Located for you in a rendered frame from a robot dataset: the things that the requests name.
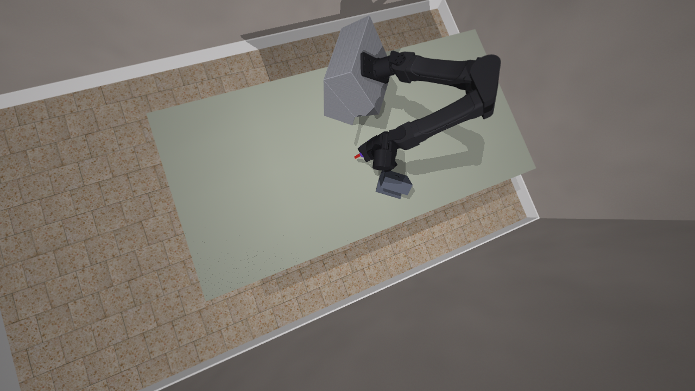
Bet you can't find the dark grey panel with slot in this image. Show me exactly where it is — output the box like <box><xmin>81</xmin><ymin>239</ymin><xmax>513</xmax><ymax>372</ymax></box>
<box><xmin>376</xmin><ymin>171</ymin><xmax>413</xmax><ymax>199</ymax></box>

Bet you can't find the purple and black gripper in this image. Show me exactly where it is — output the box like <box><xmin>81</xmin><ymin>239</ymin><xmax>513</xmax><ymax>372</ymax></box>
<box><xmin>358</xmin><ymin>135</ymin><xmax>377</xmax><ymax>162</ymax></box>

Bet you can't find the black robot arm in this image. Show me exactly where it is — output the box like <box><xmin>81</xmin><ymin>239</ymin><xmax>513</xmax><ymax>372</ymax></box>
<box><xmin>361</xmin><ymin>51</ymin><xmax>501</xmax><ymax>172</ymax></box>

